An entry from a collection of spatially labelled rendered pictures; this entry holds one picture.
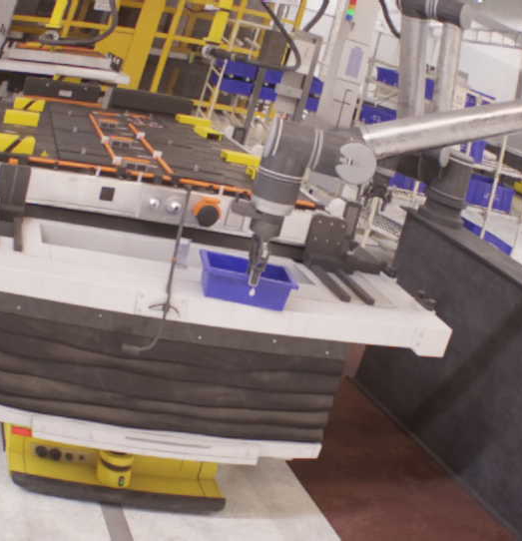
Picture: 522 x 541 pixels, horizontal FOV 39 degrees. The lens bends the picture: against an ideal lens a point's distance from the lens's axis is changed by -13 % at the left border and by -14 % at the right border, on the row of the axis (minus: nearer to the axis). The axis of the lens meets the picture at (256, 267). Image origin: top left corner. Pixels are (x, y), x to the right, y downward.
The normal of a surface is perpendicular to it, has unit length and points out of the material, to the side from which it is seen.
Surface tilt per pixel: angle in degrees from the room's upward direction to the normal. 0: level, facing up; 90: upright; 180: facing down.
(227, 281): 95
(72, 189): 90
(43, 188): 90
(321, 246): 90
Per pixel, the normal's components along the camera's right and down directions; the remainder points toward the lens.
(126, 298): 0.30, 0.34
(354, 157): 0.07, 0.29
